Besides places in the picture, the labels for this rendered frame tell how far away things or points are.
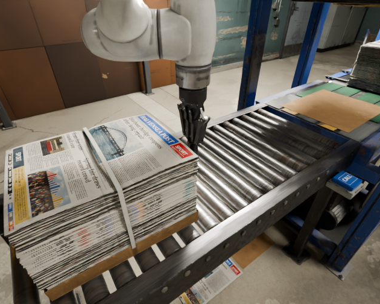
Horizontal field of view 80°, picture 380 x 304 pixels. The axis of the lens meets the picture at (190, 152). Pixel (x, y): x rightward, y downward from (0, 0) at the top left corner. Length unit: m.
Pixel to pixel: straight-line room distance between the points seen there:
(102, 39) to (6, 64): 2.95
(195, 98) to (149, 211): 0.30
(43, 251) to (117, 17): 0.44
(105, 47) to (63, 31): 2.91
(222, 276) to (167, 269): 0.90
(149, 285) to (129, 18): 0.55
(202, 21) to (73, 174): 0.41
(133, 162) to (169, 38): 0.28
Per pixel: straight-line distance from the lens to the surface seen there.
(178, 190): 0.54
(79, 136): 0.66
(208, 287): 1.46
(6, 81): 3.50
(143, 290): 0.59
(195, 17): 0.53
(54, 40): 3.45
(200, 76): 0.57
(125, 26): 0.50
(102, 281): 0.63
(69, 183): 0.51
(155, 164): 0.49
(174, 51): 0.54
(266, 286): 1.52
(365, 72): 1.96
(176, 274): 0.60
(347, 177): 1.11
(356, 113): 1.53
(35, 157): 0.62
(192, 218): 0.65
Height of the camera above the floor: 1.34
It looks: 35 degrees down
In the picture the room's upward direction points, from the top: straight up
